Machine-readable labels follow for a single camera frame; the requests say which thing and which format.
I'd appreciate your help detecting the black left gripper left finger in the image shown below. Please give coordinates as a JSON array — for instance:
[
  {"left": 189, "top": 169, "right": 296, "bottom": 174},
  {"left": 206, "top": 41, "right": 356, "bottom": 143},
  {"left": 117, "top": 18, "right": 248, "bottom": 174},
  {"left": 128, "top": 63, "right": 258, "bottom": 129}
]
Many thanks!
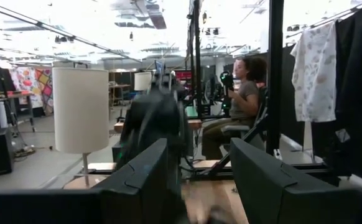
[{"left": 100, "top": 138, "right": 169, "bottom": 224}]

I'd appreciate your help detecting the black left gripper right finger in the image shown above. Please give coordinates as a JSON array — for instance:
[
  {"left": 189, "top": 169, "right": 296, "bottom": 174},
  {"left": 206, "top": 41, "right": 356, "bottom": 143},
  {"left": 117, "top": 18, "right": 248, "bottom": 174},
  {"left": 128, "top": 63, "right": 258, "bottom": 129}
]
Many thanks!
[{"left": 230, "top": 138, "right": 339, "bottom": 224}]

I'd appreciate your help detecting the grey office chair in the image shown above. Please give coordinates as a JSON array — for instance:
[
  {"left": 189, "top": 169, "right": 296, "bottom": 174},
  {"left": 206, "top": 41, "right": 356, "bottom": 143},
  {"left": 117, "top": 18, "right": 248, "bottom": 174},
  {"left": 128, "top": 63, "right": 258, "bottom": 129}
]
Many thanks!
[{"left": 220, "top": 86, "right": 269, "bottom": 150}]

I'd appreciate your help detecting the person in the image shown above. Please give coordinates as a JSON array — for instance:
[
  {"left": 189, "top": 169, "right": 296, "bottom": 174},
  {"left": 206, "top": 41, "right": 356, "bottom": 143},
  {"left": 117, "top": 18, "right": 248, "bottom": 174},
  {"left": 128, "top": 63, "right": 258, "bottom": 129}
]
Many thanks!
[{"left": 201, "top": 55, "right": 268, "bottom": 161}]

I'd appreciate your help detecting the white lampshade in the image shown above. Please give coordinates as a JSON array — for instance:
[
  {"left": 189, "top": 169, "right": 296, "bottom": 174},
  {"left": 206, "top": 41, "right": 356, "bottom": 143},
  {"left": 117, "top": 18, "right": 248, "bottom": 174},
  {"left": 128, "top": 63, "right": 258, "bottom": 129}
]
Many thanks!
[{"left": 133, "top": 72, "right": 153, "bottom": 92}]

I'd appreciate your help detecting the power strip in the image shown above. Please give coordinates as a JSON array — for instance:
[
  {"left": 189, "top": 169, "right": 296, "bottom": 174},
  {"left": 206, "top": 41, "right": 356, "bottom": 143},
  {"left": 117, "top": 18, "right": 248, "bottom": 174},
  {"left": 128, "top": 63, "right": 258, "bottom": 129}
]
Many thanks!
[{"left": 14, "top": 145, "right": 36, "bottom": 158}]

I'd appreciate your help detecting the red lit screen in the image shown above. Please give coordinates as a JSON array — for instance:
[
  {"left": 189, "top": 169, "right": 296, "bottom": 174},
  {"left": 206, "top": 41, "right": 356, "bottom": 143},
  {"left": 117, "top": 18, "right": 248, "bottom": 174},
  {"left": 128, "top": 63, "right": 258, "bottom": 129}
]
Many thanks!
[{"left": 174, "top": 70, "right": 193, "bottom": 81}]

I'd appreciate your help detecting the white patterned cloth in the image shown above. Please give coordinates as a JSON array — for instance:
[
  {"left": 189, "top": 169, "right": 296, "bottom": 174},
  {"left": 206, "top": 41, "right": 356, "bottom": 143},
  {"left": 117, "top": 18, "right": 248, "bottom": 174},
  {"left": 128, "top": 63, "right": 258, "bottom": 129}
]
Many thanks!
[{"left": 290, "top": 21, "right": 338, "bottom": 123}]

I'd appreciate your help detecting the black curtain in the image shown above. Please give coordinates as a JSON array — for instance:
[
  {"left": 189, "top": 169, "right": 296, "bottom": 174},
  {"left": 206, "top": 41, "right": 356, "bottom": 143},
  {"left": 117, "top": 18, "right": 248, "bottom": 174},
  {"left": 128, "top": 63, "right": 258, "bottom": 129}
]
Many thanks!
[{"left": 311, "top": 1, "right": 362, "bottom": 186}]

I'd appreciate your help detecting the colourful patchwork quilt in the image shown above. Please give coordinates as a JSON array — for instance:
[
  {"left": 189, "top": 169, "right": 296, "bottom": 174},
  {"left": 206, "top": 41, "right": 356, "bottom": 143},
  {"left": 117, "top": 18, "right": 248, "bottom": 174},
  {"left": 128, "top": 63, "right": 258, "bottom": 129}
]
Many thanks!
[{"left": 9, "top": 67, "right": 55, "bottom": 116}]

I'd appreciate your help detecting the black vertical pole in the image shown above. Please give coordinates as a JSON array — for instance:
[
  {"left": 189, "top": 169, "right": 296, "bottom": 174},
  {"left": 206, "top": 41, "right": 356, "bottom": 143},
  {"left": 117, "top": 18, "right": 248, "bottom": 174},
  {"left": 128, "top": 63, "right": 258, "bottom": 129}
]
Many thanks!
[{"left": 187, "top": 0, "right": 204, "bottom": 119}]

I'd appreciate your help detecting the white paper roll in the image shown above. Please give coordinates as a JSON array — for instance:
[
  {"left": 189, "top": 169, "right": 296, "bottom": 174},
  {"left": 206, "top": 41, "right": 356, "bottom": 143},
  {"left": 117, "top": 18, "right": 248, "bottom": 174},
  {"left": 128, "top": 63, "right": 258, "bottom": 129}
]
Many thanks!
[{"left": 0, "top": 101, "right": 9, "bottom": 129}]

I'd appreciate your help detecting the wooden workbench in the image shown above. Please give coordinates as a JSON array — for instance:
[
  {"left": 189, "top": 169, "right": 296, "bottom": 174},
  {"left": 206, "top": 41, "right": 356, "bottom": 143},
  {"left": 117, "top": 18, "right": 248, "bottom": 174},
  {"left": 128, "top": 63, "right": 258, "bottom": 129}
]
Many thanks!
[{"left": 0, "top": 90, "right": 36, "bottom": 133}]

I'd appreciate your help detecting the black aluminium table frame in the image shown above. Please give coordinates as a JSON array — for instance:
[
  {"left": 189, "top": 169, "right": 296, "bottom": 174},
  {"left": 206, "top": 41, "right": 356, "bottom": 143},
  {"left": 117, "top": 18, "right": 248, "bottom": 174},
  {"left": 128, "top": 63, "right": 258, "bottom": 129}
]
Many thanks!
[{"left": 196, "top": 0, "right": 340, "bottom": 182}]

